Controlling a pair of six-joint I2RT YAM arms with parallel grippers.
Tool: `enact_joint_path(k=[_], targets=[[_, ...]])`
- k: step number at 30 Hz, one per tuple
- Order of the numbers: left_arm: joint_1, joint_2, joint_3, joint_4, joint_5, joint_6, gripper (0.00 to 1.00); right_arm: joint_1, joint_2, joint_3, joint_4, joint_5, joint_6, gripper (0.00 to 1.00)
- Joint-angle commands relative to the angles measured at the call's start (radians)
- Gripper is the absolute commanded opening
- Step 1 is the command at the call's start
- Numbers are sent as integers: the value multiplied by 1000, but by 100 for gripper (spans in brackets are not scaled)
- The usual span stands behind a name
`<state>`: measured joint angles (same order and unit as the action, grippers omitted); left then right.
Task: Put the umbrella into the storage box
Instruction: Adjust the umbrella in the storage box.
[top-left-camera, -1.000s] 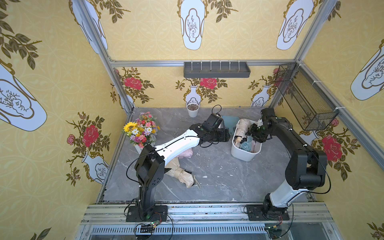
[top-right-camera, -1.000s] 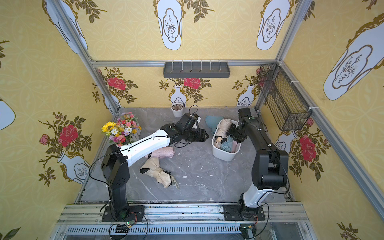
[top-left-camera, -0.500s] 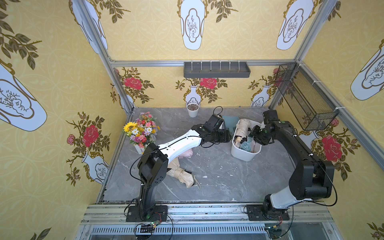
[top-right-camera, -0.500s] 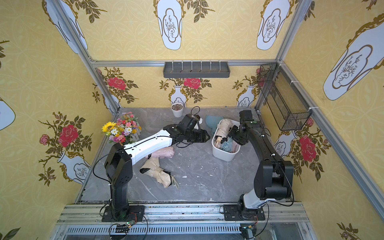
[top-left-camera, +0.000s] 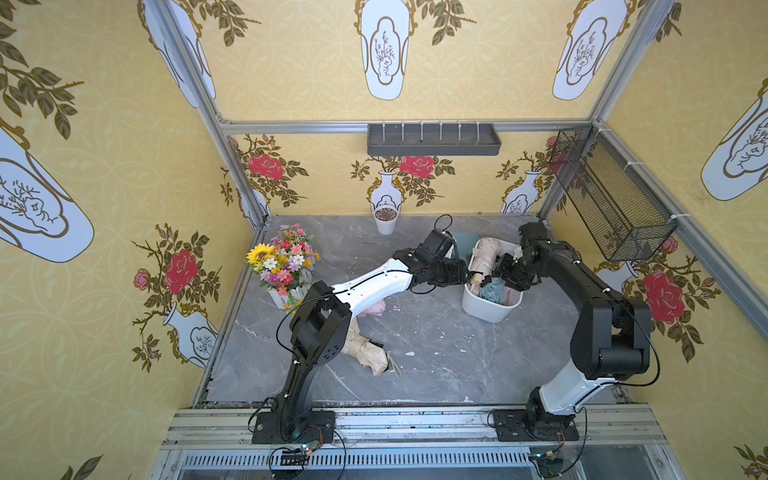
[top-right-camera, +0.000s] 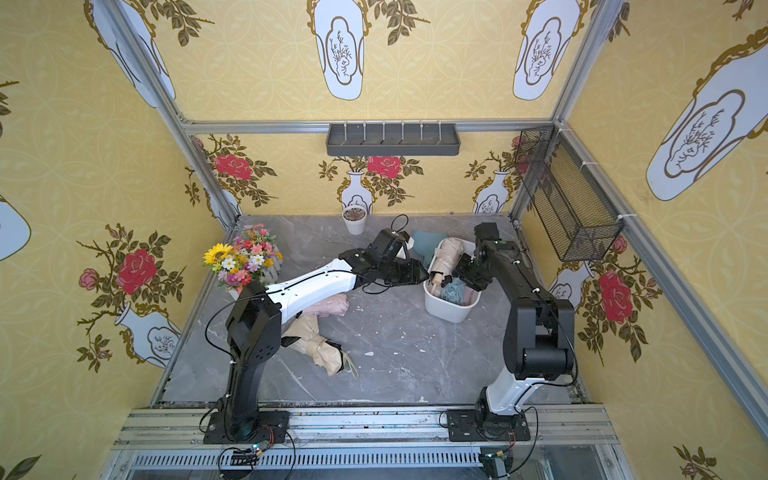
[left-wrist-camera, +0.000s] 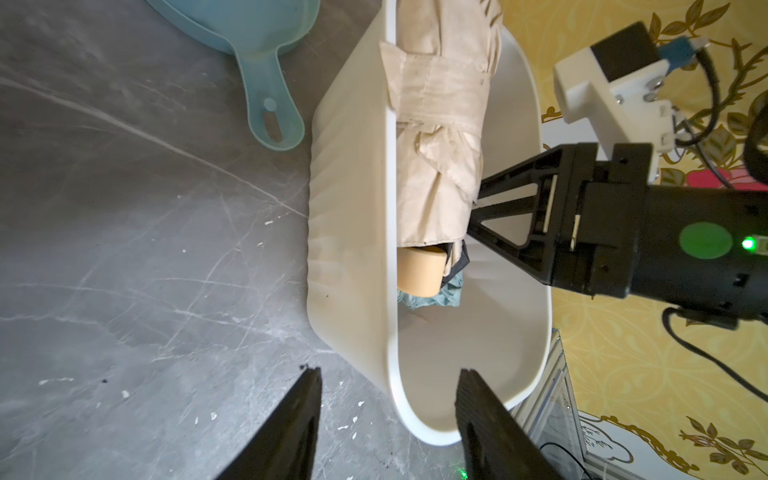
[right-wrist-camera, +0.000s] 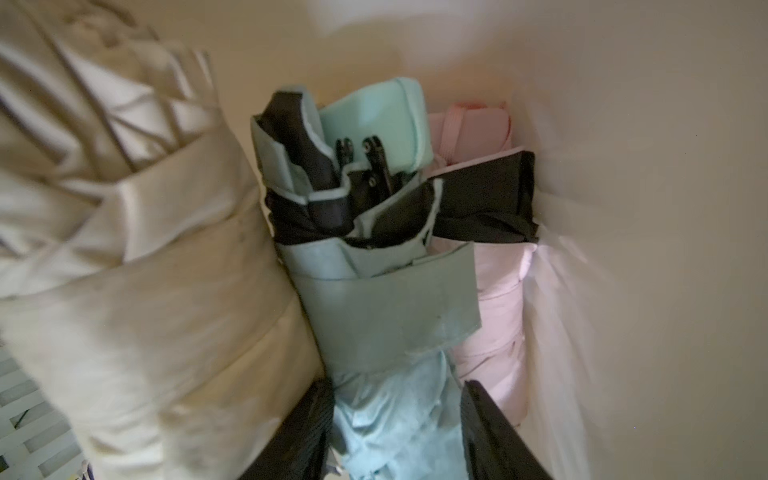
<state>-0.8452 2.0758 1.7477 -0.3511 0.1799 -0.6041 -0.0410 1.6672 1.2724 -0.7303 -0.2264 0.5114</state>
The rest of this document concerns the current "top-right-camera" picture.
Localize beige umbrella with wooden handle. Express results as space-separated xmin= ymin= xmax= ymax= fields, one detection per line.
xmin=428 ymin=237 xmax=465 ymax=297

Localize white plastic storage box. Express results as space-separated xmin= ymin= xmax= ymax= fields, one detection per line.
xmin=423 ymin=237 xmax=481 ymax=323

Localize pink umbrella sideways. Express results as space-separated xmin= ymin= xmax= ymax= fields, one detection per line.
xmin=302 ymin=293 xmax=349 ymax=318

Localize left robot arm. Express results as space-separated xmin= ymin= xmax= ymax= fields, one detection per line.
xmin=219 ymin=229 xmax=428 ymax=443

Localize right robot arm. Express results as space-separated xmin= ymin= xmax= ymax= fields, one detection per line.
xmin=455 ymin=222 xmax=579 ymax=422

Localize teal plastic dustpan scoop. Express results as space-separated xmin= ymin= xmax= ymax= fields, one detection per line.
xmin=411 ymin=231 xmax=447 ymax=268

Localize small white plant pot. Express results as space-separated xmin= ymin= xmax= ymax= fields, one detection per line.
xmin=342 ymin=205 xmax=368 ymax=235

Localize colourful flower bouquet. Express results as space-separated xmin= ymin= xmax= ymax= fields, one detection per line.
xmin=203 ymin=224 xmax=284 ymax=294

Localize black wire mesh basket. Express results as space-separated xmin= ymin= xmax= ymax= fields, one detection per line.
xmin=514 ymin=126 xmax=624 ymax=262

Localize grey wall shelf tray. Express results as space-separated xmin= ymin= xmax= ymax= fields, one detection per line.
xmin=326 ymin=121 xmax=461 ymax=157

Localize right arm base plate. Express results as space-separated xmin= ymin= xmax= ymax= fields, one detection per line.
xmin=444 ymin=409 xmax=531 ymax=442

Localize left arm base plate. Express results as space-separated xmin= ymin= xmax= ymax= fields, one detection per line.
xmin=203 ymin=411 xmax=290 ymax=445

